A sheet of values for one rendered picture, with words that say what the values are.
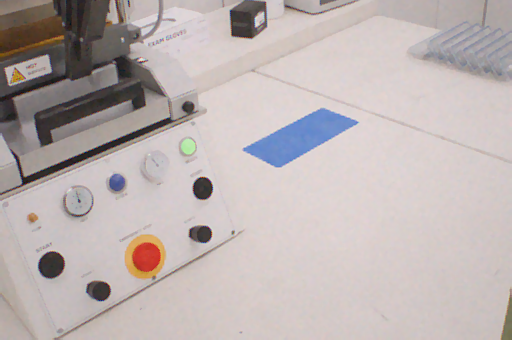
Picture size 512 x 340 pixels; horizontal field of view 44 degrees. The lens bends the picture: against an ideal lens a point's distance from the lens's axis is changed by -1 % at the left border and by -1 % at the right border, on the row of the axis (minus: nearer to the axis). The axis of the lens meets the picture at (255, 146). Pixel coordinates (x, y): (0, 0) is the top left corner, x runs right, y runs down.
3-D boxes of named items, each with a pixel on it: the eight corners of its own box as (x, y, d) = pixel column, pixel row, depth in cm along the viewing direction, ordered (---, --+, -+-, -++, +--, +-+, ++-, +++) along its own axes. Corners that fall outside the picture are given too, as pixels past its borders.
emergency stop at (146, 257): (136, 276, 88) (125, 249, 87) (160, 262, 90) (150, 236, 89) (141, 277, 86) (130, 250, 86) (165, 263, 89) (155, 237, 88)
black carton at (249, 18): (230, 36, 159) (228, 9, 155) (246, 24, 166) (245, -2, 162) (252, 39, 156) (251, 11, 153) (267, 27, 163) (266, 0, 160)
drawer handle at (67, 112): (38, 140, 80) (31, 112, 78) (138, 101, 89) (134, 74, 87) (45, 146, 79) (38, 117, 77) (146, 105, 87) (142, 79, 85)
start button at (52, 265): (43, 279, 80) (35, 259, 80) (63, 268, 82) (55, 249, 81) (47, 280, 79) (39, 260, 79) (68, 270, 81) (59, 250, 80)
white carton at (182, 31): (103, 63, 148) (98, 33, 144) (177, 33, 162) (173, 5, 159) (137, 75, 141) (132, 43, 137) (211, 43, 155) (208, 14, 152)
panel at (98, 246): (55, 337, 80) (-4, 202, 77) (237, 233, 97) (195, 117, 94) (60, 341, 79) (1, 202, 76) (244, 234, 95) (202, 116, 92)
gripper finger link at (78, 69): (89, 27, 79) (92, 30, 78) (89, 71, 84) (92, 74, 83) (66, 33, 77) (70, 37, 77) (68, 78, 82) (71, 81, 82)
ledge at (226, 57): (58, 84, 150) (54, 66, 148) (297, -5, 200) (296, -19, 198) (134, 123, 131) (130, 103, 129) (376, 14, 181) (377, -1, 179)
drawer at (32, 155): (-55, 109, 99) (-70, 62, 95) (73, 66, 111) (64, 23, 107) (25, 183, 79) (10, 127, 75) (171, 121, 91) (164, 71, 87)
